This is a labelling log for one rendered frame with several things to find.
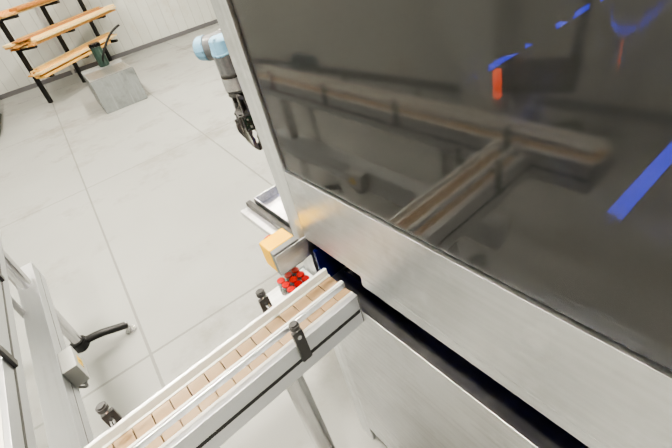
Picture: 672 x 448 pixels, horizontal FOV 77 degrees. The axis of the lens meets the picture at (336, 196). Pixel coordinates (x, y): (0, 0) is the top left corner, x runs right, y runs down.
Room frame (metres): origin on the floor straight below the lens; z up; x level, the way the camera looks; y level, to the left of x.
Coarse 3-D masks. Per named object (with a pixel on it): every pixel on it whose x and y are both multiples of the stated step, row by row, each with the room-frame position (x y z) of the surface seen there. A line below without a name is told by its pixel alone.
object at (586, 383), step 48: (336, 240) 0.69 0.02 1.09; (384, 240) 0.55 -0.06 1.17; (384, 288) 0.57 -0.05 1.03; (432, 288) 0.46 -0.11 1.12; (480, 288) 0.39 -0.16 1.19; (480, 336) 0.39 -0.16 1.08; (528, 336) 0.33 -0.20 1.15; (576, 336) 0.28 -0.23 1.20; (528, 384) 0.32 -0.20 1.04; (576, 384) 0.27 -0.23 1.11; (624, 384) 0.23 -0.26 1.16; (576, 432) 0.26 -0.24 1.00; (624, 432) 0.22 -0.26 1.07
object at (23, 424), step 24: (0, 240) 1.50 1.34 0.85; (0, 264) 1.28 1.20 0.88; (0, 288) 1.10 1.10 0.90; (0, 312) 0.96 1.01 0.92; (0, 336) 0.84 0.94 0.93; (0, 360) 0.75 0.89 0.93; (0, 384) 0.68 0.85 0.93; (24, 384) 0.74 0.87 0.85; (0, 408) 0.61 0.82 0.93; (24, 408) 0.65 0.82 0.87; (0, 432) 0.55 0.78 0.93; (24, 432) 0.57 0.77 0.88
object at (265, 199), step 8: (264, 192) 1.23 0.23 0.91; (272, 192) 1.25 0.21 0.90; (256, 200) 1.20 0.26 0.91; (264, 200) 1.23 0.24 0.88; (272, 200) 1.22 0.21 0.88; (280, 200) 1.21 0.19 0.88; (264, 208) 1.16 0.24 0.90; (272, 208) 1.17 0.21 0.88; (280, 208) 1.16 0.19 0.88; (280, 216) 1.07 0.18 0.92; (288, 224) 1.03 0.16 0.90
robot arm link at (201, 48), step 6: (216, 30) 1.43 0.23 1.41; (198, 36) 1.41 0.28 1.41; (204, 36) 1.39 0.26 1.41; (210, 36) 1.37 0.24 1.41; (198, 42) 1.38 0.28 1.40; (204, 42) 1.36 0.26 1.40; (198, 48) 1.37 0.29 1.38; (204, 48) 1.36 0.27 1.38; (198, 54) 1.37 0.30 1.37; (204, 54) 1.36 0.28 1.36; (210, 54) 1.35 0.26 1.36; (204, 60) 1.39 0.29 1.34; (210, 60) 1.39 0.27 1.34
